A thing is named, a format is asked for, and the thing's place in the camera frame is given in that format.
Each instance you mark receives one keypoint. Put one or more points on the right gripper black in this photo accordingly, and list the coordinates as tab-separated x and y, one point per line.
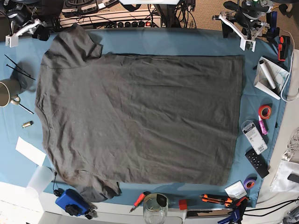
21	21

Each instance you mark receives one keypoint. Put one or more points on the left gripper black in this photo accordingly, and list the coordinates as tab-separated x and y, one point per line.
246	13

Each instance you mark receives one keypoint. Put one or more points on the dark grey T-shirt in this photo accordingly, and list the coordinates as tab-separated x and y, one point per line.
147	119

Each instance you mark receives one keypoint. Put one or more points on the blue clamp at corner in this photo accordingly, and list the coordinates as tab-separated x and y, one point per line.
273	31

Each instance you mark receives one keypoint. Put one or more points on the white rolled paper tube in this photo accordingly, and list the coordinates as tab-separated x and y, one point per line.
267	74

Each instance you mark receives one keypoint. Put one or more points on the orange black clamp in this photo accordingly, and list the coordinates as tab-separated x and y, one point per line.
283	47

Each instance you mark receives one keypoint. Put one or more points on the red tape roll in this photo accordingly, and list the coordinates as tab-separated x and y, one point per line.
265	111

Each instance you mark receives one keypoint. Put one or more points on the small AA battery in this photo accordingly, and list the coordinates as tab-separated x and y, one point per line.
27	124

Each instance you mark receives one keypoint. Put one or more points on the pink glue tube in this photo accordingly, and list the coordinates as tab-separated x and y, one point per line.
262	125

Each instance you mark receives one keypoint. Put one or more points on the clear plastic bit case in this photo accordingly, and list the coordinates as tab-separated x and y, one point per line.
254	137

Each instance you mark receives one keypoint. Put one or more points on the white paper card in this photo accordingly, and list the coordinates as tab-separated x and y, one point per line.
30	151

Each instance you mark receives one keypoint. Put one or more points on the black power strip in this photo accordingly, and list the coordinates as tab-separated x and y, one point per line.
138	24

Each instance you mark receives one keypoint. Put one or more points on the blue table cloth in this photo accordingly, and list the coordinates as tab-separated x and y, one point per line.
16	169

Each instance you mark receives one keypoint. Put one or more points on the black remote control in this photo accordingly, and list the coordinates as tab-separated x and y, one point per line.
258	162

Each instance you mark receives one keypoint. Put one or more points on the translucent plastic cup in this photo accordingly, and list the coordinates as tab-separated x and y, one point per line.
41	178

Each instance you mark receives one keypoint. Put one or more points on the purple tape roll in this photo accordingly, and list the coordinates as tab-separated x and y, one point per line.
249	182

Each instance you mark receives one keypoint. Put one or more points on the white small card box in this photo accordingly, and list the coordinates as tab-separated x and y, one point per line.
236	190

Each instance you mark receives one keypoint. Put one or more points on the orange black utility knife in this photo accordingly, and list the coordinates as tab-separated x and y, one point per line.
222	200

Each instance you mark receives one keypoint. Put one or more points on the blue box with knob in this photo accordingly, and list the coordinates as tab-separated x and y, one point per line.
72	203

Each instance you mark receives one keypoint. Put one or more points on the blue black bar clamp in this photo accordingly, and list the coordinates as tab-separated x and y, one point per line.
235	216

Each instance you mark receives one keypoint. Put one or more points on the small red cube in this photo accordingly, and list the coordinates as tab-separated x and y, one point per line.
183	204

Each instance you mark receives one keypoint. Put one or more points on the keys with padlock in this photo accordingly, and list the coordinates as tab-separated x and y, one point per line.
91	213

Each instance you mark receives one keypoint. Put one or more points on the clear drinking glass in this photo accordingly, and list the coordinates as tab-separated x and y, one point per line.
155	208

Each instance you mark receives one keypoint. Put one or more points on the black cable tie upper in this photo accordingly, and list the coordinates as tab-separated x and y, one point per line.
17	65

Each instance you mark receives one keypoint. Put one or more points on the black cable tie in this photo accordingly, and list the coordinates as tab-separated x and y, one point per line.
20	72
17	65

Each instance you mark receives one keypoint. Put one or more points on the black cable tie lower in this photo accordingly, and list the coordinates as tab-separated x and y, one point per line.
20	72

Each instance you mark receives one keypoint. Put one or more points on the red handled screwdriver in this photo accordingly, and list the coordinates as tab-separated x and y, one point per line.
139	200

